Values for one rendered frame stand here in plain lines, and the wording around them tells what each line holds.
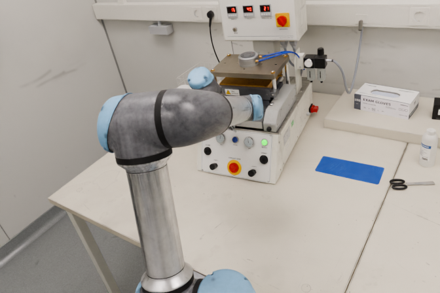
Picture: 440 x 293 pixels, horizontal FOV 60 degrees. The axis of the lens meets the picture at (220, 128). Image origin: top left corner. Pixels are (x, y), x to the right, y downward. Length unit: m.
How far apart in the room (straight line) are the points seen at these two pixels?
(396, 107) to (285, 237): 0.75
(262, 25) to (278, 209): 0.73
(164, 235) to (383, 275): 0.63
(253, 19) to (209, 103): 0.91
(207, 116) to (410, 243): 0.78
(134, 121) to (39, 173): 2.05
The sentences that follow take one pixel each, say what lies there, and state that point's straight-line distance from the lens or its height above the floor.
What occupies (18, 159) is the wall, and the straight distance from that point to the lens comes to 2.65.
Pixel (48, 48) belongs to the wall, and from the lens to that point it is 2.64.
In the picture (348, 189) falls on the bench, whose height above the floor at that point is 0.75.
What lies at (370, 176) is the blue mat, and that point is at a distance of 1.48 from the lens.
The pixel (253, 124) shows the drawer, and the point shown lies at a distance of 1.41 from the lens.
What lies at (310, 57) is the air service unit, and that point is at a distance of 1.57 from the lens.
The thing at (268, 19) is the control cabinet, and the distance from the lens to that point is 1.57.
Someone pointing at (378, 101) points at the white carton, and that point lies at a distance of 1.72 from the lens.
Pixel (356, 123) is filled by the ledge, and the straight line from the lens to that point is 1.67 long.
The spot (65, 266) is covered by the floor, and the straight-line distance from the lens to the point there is 2.56.
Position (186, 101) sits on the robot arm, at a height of 1.38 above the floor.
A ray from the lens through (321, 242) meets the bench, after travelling 1.25.
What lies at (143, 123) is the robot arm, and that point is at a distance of 0.72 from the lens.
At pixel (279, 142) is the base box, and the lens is 1.42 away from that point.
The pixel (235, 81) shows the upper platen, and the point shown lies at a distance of 1.51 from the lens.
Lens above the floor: 1.70
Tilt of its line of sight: 31 degrees down
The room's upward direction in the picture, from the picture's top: 11 degrees counter-clockwise
